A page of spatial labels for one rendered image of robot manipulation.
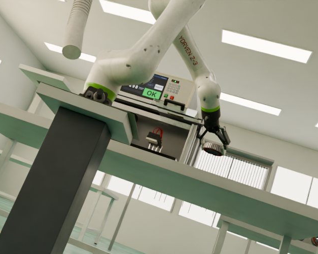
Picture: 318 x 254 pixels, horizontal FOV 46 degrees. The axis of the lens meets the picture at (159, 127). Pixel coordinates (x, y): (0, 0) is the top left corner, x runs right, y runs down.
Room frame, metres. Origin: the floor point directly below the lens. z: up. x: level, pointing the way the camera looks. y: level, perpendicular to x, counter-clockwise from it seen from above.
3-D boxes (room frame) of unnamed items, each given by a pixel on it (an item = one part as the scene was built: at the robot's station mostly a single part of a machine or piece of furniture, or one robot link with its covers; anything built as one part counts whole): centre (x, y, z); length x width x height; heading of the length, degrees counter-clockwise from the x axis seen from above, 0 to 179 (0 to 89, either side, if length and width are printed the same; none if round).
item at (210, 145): (1.90, -0.31, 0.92); 0.11 x 0.11 x 0.04
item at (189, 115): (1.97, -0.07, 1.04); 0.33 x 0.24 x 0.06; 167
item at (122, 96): (2.32, 0.07, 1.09); 0.68 x 0.44 x 0.05; 77
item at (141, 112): (2.11, 0.12, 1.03); 0.62 x 0.01 x 0.03; 77
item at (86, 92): (1.33, 0.25, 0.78); 0.26 x 0.15 x 0.06; 6
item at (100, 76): (1.38, 0.25, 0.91); 0.16 x 0.13 x 0.19; 42
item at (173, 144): (2.26, 0.08, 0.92); 0.66 x 0.01 x 0.30; 77
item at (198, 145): (2.33, -0.27, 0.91); 0.28 x 0.03 x 0.32; 167
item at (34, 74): (2.78, 0.89, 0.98); 0.37 x 0.35 x 0.46; 77
